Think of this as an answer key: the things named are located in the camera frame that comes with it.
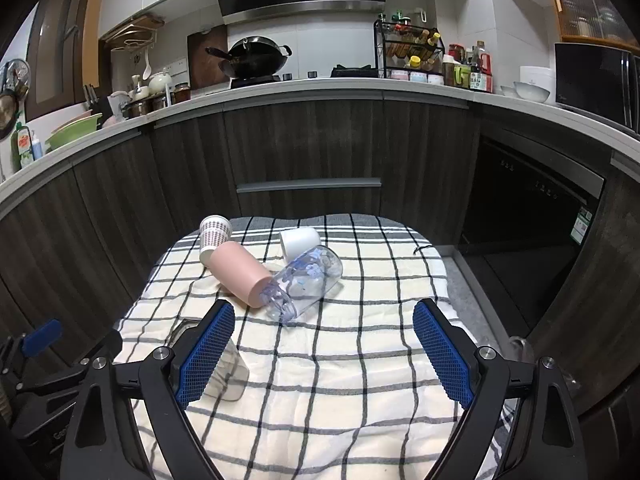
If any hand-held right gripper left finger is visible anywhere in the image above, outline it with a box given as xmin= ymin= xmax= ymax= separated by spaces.
xmin=60 ymin=299 xmax=237 ymax=480

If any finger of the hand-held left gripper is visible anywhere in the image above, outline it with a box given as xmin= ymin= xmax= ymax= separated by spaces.
xmin=17 ymin=330 xmax=124 ymax=411
xmin=0 ymin=318 xmax=64 ymax=392

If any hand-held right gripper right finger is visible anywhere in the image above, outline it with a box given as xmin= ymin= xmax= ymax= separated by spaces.
xmin=412 ymin=298 xmax=589 ymax=480

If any clear glass cup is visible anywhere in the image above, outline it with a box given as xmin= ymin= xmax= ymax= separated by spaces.
xmin=171 ymin=318 xmax=250 ymax=402

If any pink cup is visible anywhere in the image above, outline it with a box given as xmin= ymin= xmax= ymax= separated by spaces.
xmin=209 ymin=241 xmax=275 ymax=309

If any dotted paper cup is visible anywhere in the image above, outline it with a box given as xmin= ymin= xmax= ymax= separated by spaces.
xmin=198 ymin=214 xmax=233 ymax=267

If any clear flower print cup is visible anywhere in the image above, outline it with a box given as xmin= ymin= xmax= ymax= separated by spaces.
xmin=260 ymin=244 xmax=344 ymax=322

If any white cup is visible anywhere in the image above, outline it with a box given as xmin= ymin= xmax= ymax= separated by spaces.
xmin=278 ymin=226 xmax=321 ymax=264

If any black white checkered cloth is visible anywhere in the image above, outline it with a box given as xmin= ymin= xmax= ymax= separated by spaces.
xmin=112 ymin=213 xmax=517 ymax=480

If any green dish soap bottle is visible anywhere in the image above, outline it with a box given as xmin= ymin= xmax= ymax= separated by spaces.
xmin=10 ymin=122 xmax=36 ymax=170

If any black built-in dishwasher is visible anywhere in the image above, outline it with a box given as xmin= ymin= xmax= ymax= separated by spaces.
xmin=459 ymin=127 xmax=607 ymax=262

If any green plastic basin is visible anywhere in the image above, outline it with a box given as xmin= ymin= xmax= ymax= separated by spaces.
xmin=45 ymin=112 xmax=104 ymax=154

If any hanging pan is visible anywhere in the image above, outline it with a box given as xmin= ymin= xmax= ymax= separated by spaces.
xmin=0 ymin=58 xmax=31 ymax=141

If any black knife block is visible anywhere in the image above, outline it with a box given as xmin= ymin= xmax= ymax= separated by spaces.
xmin=82 ymin=83 xmax=114 ymax=117

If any stainless steel pot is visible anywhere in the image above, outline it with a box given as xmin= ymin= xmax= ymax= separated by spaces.
xmin=122 ymin=98 xmax=154 ymax=119

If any large white bowl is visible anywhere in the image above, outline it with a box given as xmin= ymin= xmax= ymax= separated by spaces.
xmin=513 ymin=81 xmax=551 ymax=104

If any white teapot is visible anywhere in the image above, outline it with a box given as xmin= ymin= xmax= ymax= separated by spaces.
xmin=148 ymin=70 xmax=174 ymax=94

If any black gas stove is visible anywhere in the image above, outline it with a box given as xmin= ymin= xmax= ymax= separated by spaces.
xmin=229 ymin=74 xmax=297 ymax=89

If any dark soy sauce bottle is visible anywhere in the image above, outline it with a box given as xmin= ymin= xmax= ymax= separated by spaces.
xmin=468 ymin=42 xmax=494 ymax=93

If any dark wooden cutting board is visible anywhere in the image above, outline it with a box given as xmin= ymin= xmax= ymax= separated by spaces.
xmin=187 ymin=24 xmax=230 ymax=90

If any brown door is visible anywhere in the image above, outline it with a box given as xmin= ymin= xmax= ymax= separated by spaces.
xmin=24 ymin=0 xmax=109 ymax=122

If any black wok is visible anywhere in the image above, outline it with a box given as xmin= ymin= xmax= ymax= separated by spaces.
xmin=205 ymin=35 xmax=293 ymax=80

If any black microwave oven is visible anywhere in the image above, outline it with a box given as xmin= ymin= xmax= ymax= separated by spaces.
xmin=553 ymin=42 xmax=640 ymax=134

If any wooden glass-door cabinet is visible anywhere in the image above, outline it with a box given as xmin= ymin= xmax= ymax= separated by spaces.
xmin=545 ymin=0 xmax=640 ymax=52

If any grey drawer handle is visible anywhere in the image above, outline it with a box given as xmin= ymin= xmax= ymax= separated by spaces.
xmin=235 ymin=177 xmax=384 ymax=195

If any black wire spice rack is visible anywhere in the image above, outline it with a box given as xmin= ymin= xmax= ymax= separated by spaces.
xmin=373 ymin=18 xmax=446 ymax=86

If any wall rack with boards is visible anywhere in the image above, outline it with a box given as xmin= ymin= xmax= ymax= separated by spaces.
xmin=99 ymin=14 xmax=165 ymax=52

